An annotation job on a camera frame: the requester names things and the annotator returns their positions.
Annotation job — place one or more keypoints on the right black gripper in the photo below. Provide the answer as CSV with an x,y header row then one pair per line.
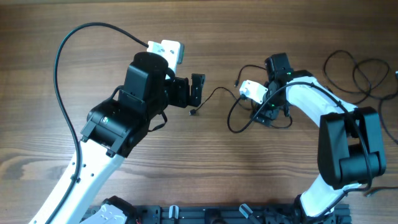
x,y
270,114

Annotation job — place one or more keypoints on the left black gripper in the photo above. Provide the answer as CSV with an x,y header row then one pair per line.
x,y
181,98

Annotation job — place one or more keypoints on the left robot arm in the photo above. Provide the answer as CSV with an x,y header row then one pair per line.
x,y
113,128

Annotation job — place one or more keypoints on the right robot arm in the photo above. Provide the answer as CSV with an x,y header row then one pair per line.
x,y
350,145

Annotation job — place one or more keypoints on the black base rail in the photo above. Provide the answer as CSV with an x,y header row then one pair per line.
x,y
214,214

